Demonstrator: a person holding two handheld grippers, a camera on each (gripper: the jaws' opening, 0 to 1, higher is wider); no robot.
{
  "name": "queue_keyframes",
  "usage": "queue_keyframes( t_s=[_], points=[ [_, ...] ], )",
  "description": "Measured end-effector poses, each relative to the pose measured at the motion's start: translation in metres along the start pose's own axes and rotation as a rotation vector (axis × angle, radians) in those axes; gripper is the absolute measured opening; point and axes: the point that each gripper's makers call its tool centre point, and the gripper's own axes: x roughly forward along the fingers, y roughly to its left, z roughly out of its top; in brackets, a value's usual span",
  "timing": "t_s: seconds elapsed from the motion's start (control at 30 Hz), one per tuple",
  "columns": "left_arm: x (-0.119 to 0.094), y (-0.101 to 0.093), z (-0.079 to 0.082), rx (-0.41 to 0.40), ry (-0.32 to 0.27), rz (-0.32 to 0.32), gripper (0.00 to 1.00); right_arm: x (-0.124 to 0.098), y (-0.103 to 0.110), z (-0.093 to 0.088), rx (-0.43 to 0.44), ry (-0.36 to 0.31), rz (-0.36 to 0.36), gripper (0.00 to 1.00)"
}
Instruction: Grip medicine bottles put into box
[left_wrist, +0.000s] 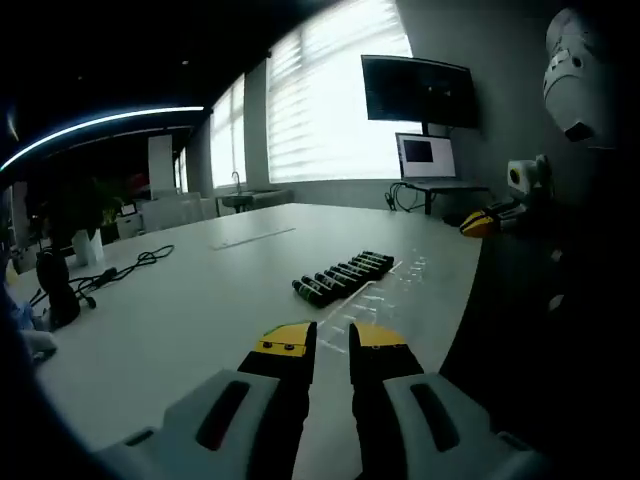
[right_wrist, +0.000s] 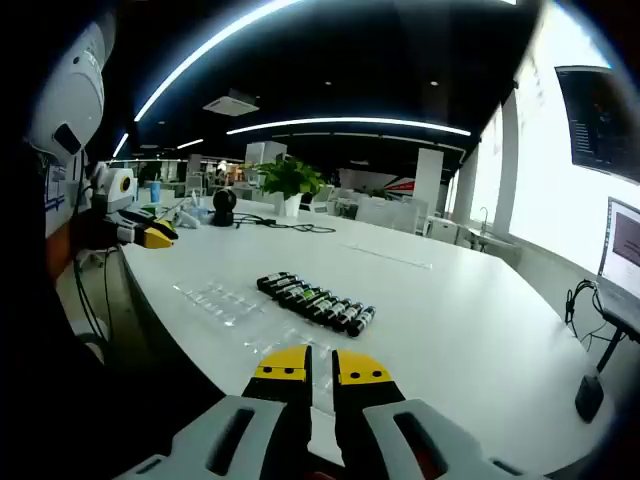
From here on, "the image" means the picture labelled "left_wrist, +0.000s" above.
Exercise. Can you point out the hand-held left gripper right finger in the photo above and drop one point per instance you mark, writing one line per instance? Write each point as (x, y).
(380, 395)

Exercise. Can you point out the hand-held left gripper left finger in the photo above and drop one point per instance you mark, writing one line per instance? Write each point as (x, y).
(272, 400)

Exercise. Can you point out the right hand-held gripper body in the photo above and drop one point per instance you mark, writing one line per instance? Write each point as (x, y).
(522, 172)

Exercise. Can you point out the clear plastic box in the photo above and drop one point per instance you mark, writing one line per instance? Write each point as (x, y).
(385, 295)

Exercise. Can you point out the row of dark medicine bottles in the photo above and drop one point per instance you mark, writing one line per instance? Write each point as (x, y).
(345, 277)

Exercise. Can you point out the white box with small display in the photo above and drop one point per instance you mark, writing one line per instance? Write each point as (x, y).
(129, 220)

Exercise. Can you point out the laptop with lit screen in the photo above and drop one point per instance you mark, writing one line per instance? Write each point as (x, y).
(450, 189)

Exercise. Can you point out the open laptop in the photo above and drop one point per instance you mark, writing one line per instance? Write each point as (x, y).
(427, 157)

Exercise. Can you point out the person's dark clothing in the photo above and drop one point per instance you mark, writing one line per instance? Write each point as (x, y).
(575, 350)

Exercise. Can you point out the clear acrylic strip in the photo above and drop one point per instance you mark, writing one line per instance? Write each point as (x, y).
(252, 238)

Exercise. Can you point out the wide white window blind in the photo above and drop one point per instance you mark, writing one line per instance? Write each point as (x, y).
(340, 100)

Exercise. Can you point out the grey sink counter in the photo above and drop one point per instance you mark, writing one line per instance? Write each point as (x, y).
(260, 197)

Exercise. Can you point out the white low cabinet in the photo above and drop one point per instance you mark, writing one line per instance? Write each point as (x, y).
(180, 212)

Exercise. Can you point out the metal faucet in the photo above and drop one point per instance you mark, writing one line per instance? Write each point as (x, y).
(236, 182)

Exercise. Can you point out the white crumpled cloth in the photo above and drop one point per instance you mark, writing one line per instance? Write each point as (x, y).
(40, 345)

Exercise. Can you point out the green plant in white pot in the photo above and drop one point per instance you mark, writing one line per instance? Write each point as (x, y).
(87, 247)

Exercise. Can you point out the black round desk device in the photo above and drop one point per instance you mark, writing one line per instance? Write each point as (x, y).
(59, 290)

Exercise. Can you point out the white square pillar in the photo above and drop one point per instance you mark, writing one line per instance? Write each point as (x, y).
(161, 165)

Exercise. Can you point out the blue-white plastic pack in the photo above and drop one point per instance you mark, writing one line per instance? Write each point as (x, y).
(20, 312)

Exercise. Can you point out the narrow white window blind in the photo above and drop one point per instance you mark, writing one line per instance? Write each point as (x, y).
(227, 135)

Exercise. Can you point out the curved ceiling light strip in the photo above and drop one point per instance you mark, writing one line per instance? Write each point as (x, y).
(100, 120)

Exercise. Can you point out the black wall monitor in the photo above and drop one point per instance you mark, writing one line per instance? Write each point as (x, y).
(417, 90)

